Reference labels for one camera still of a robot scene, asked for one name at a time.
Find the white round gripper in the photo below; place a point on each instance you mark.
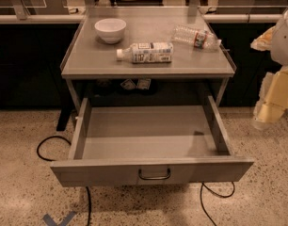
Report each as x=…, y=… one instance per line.
x=284, y=42

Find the white labelled plastic bottle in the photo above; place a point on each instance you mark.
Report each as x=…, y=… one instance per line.
x=147, y=52

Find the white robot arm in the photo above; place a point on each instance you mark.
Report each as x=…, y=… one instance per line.
x=279, y=49

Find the clear crushed plastic bottle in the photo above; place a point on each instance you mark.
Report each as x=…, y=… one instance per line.
x=197, y=38

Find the open grey top drawer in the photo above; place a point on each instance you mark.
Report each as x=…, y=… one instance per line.
x=111, y=144

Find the white paper sticker right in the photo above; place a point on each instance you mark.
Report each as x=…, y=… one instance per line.
x=143, y=84

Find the white paper sticker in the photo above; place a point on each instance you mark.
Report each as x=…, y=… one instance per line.
x=128, y=84
x=143, y=84

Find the white paper sticker left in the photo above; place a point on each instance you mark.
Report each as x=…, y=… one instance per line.
x=128, y=84

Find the grey metal cabinet table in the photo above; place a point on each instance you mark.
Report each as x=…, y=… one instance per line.
x=190, y=77

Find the white ceramic bowl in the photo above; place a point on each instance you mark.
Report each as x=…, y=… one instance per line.
x=110, y=30

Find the blue tape floor mark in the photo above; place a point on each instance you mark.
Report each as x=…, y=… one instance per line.
x=50, y=221

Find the black metal drawer handle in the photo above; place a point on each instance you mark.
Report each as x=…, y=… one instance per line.
x=154, y=175

